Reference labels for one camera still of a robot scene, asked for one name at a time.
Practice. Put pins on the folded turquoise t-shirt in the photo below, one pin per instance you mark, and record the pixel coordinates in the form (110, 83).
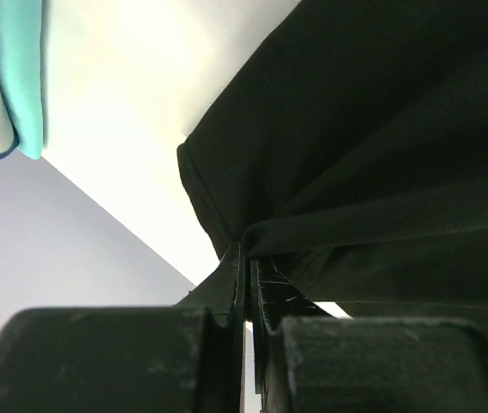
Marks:
(22, 29)

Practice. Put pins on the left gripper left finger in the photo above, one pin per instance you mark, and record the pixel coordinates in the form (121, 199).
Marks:
(187, 357)

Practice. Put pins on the black t-shirt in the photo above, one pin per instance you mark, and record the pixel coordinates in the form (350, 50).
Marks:
(352, 148)

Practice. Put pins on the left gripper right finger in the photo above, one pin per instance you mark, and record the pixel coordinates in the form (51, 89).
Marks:
(306, 360)

